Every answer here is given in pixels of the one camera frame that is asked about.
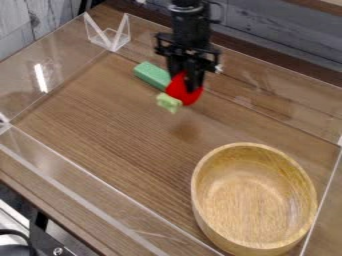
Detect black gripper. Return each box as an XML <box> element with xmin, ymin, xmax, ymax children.
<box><xmin>155</xmin><ymin>4</ymin><xmax>221</xmax><ymax>93</ymax></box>

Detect red plush strawberry toy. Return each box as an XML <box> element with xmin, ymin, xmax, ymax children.
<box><xmin>156</xmin><ymin>72</ymin><xmax>203</xmax><ymax>114</ymax></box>

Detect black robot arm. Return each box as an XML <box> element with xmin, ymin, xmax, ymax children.
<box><xmin>155</xmin><ymin>0</ymin><xmax>221</xmax><ymax>93</ymax></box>

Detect green rectangular block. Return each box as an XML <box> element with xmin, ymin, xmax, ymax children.
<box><xmin>134</xmin><ymin>61</ymin><xmax>171</xmax><ymax>91</ymax></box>

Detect wooden bowl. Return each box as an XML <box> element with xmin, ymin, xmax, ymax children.
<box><xmin>191</xmin><ymin>142</ymin><xmax>318</xmax><ymax>256</ymax></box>

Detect clear acrylic tray wall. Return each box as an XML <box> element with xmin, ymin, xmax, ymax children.
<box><xmin>0</xmin><ymin>7</ymin><xmax>342</xmax><ymax>256</ymax></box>

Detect black metal table bracket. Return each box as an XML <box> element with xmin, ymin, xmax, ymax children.
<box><xmin>30</xmin><ymin>211</ymin><xmax>76</xmax><ymax>256</ymax></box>

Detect black cable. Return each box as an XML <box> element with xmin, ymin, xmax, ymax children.
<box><xmin>0</xmin><ymin>229</ymin><xmax>32</xmax><ymax>256</ymax></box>

